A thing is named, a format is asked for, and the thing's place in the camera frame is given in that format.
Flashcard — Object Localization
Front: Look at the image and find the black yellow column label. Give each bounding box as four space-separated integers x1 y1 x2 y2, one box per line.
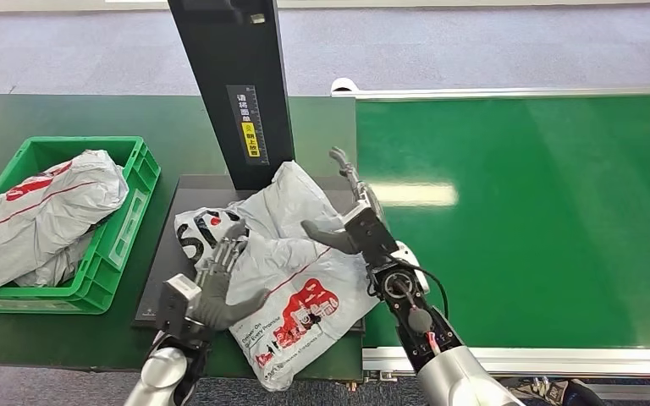
224 84 271 167

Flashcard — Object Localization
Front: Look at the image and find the aluminium conveyor rail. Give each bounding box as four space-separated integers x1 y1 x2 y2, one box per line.
361 345 650 378
330 84 650 102

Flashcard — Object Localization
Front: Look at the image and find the green conveyor belt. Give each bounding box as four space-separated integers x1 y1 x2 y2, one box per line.
355 94 650 350

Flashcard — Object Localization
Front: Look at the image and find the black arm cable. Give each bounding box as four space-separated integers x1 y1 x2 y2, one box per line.
366 260 450 321

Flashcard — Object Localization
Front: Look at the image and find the grey courier bag red stripe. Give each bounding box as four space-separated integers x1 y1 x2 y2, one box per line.
0 149 129 305

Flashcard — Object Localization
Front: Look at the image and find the black scanner column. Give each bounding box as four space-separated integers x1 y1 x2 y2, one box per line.
166 0 297 192

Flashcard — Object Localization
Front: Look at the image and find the grey conveyor support bracket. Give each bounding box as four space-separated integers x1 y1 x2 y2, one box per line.
499 377 608 406

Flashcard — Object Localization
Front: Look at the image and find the green plastic crate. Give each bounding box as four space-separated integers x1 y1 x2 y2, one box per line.
0 135 163 316

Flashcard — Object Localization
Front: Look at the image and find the plain grey courier bag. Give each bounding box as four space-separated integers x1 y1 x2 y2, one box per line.
13 228 97 288

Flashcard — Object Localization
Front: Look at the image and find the black scanner platform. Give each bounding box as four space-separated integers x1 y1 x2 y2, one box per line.
131 173 367 334

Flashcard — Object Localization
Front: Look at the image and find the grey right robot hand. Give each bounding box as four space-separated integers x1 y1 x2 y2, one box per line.
300 146 387 256

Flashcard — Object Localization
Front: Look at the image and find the white conveyor end cap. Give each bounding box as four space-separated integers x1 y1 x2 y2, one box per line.
329 76 361 94

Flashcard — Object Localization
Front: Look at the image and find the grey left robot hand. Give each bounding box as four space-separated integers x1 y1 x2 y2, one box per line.
187 220 271 332

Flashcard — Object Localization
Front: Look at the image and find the grey courier bag black logo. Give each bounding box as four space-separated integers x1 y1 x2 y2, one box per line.
174 160 382 392

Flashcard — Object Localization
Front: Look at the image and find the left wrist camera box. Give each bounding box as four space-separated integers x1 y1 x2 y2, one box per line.
155 272 203 341

